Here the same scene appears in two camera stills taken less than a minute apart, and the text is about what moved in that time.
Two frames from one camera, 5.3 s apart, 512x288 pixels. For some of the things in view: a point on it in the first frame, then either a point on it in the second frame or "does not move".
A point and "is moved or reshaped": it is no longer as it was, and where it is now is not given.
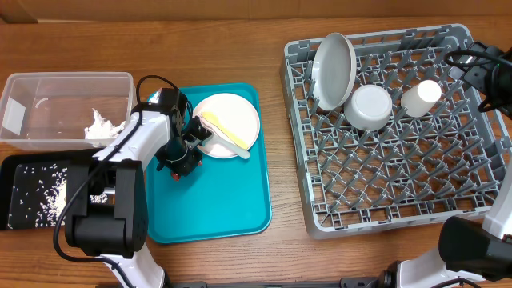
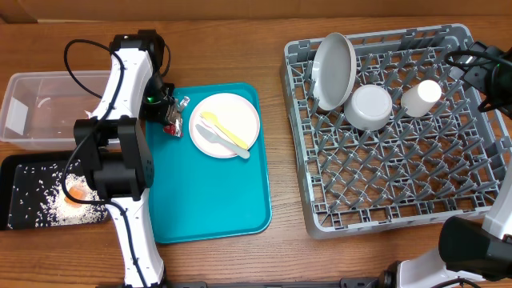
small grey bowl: x=368 y=106 does not move
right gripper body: x=493 y=76 does not move
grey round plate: x=334 y=70 does not move
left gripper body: x=178 y=156 -> x=158 y=95
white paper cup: x=418 y=99 does not move
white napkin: x=102 y=129 is moved or reshaped
